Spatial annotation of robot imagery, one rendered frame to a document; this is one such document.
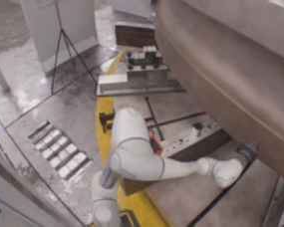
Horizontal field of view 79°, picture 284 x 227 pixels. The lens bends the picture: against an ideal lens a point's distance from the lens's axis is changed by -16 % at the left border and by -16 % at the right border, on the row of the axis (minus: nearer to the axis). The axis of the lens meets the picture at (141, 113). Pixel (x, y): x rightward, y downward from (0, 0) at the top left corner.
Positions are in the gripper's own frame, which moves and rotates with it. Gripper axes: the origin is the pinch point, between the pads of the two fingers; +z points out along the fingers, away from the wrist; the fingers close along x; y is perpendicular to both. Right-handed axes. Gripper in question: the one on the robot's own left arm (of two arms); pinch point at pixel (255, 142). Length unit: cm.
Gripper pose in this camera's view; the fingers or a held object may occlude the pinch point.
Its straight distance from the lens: 131.8
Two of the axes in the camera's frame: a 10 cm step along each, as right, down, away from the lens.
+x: -6.2, -5.7, 5.3
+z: 7.8, -4.5, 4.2
